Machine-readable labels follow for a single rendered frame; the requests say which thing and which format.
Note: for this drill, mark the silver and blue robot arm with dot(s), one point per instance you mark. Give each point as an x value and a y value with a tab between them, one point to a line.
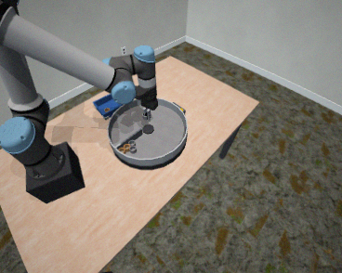
24	139

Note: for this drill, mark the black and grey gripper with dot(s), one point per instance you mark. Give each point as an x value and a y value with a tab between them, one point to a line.
148	98

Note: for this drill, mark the blue crate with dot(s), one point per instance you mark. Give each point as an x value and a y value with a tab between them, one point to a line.
106	102

